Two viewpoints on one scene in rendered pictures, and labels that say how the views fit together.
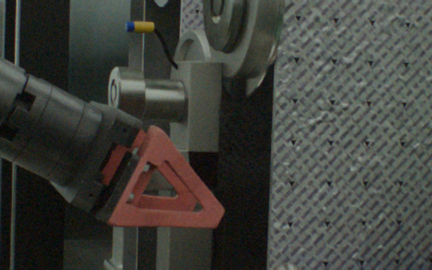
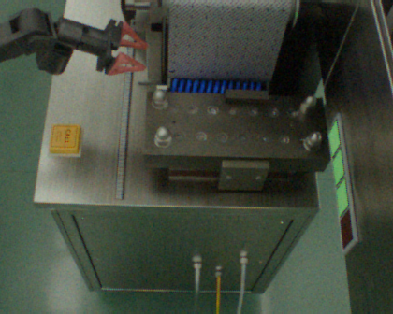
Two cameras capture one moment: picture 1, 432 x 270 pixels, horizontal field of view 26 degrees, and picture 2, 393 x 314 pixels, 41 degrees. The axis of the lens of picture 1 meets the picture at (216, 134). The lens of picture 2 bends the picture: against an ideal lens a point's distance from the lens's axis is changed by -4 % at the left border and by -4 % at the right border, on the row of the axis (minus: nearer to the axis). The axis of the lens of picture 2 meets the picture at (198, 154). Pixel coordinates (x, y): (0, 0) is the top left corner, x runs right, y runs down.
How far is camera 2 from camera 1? 0.90 m
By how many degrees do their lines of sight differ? 59
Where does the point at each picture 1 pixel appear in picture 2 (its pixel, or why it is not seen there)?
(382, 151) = (210, 48)
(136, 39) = not seen: outside the picture
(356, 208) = (199, 60)
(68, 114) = (94, 46)
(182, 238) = (151, 40)
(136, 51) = not seen: outside the picture
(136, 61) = not seen: outside the picture
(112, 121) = (105, 55)
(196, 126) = (153, 17)
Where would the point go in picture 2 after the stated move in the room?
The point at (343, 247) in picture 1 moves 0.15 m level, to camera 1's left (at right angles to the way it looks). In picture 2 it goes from (194, 67) to (131, 49)
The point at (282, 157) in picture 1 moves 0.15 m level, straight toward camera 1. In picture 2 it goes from (171, 48) to (139, 102)
